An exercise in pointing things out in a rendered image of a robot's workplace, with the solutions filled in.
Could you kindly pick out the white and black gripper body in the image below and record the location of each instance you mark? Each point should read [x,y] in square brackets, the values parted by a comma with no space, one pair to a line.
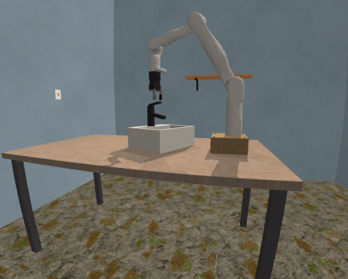
[154,76]

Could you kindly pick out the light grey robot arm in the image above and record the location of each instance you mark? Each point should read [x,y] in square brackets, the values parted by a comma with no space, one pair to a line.
[234,84]

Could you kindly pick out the white rectangular sink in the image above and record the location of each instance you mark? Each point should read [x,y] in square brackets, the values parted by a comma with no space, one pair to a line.
[160,138]

